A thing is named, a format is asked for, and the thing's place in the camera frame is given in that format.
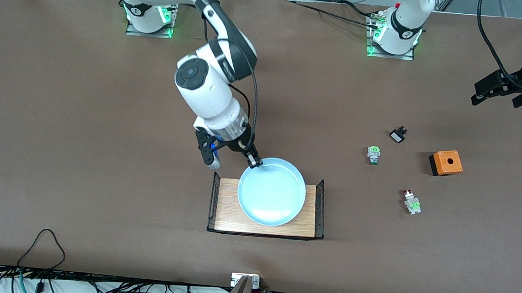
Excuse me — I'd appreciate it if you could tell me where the light blue plate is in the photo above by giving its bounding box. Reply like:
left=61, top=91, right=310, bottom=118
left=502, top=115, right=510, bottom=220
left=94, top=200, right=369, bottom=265
left=236, top=155, right=309, bottom=229

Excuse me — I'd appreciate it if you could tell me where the red push button switch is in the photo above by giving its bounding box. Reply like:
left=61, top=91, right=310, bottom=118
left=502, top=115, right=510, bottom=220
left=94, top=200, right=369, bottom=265
left=402, top=189, right=423, bottom=216

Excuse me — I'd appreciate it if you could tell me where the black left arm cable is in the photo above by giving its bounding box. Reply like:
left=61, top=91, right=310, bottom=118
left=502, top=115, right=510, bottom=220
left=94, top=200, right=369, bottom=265
left=472, top=0, right=522, bottom=87

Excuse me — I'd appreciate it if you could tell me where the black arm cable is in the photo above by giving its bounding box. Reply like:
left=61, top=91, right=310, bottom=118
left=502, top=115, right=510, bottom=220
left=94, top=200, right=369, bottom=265
left=472, top=0, right=522, bottom=87
left=195, top=5, right=265, bottom=147

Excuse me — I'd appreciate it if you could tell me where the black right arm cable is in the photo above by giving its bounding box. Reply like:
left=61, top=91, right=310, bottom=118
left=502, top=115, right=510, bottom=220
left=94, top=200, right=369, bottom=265
left=195, top=5, right=265, bottom=147

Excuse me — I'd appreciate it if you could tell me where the wooden shelf with wire sides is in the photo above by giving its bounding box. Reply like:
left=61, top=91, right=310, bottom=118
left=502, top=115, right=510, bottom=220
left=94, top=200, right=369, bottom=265
left=206, top=171, right=329, bottom=242

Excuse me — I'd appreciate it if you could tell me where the orange button enclosure box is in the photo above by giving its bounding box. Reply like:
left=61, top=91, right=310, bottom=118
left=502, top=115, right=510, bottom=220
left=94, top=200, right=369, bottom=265
left=428, top=149, right=465, bottom=178

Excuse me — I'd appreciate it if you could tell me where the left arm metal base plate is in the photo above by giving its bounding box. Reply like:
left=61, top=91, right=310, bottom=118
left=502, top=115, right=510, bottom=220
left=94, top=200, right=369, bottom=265
left=366, top=12, right=418, bottom=61

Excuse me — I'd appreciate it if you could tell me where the small black switch part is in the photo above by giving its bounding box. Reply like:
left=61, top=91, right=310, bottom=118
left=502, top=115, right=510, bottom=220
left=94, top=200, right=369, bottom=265
left=389, top=126, right=408, bottom=144

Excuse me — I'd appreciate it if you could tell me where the green push button switch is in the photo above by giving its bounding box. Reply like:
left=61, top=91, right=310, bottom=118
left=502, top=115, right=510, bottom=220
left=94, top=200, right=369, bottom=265
left=366, top=146, right=382, bottom=166

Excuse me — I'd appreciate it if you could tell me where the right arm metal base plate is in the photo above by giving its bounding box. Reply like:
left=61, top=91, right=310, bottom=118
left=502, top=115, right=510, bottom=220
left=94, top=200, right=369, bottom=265
left=126, top=0, right=180, bottom=39

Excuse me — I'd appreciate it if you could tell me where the black cable to base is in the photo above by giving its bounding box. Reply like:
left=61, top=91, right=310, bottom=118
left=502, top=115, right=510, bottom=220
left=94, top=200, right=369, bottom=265
left=293, top=0, right=382, bottom=29

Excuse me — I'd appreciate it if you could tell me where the thin black looped cable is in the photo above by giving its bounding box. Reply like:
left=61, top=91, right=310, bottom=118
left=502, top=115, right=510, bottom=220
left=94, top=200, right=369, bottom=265
left=16, top=227, right=68, bottom=273

